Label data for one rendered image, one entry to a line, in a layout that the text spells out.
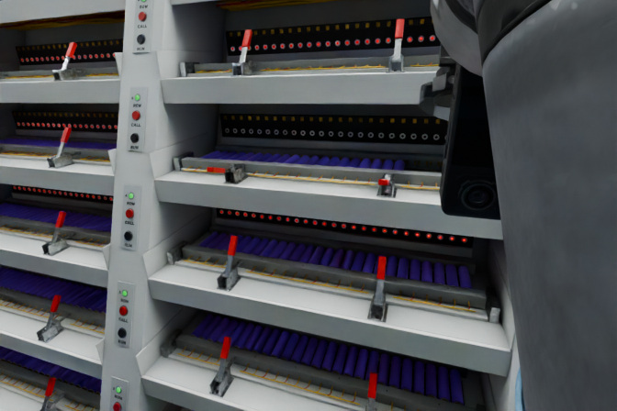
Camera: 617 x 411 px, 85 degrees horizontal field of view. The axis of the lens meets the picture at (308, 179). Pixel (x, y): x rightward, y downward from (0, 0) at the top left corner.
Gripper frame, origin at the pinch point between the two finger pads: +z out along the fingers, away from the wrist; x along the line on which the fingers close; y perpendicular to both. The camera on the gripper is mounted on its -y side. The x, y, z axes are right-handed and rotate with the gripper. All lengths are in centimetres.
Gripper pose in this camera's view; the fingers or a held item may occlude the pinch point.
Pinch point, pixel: (465, 118)
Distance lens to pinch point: 40.2
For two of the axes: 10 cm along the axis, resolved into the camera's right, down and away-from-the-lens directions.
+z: 3.0, 0.2, 9.5
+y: 0.8, -10.0, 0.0
